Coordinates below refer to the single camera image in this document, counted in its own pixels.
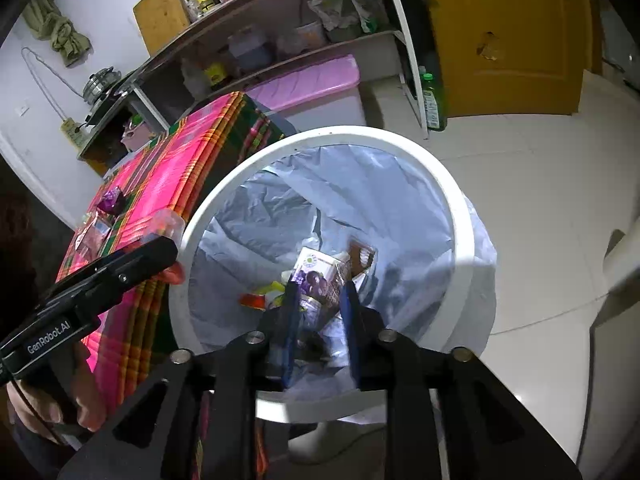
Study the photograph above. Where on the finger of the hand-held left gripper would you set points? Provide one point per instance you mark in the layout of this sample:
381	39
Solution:
135	265

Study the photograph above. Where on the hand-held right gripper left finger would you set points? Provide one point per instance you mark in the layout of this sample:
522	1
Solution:
291	330

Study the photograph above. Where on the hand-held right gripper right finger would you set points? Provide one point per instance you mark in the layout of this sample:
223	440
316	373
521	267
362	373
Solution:
350	330

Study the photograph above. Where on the yellow wrapper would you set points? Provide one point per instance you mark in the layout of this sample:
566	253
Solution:
270	287

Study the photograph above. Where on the red wrapper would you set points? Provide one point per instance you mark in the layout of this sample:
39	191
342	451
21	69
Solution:
252	301

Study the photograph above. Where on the purple milk carton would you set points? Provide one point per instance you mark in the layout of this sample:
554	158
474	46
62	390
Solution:
317	272

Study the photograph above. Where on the brown snack packet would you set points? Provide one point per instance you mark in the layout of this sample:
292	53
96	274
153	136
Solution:
362	255

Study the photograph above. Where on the grey plastic bin liner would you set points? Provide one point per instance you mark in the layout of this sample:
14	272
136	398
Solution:
390	200

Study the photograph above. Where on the white-rimmed woven trash bin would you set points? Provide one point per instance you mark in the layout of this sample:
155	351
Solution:
350	135

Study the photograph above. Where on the person's left hand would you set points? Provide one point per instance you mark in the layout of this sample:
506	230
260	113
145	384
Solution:
87	395

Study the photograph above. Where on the purple wrapper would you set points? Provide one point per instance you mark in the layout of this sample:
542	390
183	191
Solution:
111	201

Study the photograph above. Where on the pink plaid tablecloth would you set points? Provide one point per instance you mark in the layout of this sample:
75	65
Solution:
165	180

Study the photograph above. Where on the wooden side counter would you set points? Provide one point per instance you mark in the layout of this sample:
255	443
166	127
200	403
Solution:
115	135

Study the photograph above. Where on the pink plastic basket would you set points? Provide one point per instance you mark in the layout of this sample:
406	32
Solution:
136	132

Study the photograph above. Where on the yellow power strip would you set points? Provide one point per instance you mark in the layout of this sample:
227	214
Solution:
74	134

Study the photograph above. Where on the black induction cooker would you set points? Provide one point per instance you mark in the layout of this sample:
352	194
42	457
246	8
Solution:
112	102

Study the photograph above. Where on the steel steamer pot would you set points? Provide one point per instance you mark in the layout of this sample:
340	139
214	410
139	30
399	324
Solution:
100	82

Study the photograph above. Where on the green hanging cloth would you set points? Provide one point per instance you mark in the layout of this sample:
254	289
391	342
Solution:
62	35

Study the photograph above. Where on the green glass bottle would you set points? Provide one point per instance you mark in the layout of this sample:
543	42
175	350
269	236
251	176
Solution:
434	102

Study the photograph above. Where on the dark liquid jug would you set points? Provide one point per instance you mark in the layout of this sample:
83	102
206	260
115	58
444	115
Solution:
250	50

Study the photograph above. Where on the bamboo cutting board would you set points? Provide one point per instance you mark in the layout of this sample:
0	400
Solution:
160	15

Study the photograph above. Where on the pink lidded storage box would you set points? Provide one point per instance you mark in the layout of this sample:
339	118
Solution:
310	77

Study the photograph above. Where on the white shelf unit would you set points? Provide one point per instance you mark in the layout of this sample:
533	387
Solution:
400	35

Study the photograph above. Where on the crumpled plastic bags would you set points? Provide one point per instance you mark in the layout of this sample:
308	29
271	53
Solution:
340	12

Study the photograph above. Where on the yellow wooden door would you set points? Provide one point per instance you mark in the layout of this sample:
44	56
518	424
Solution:
500	10

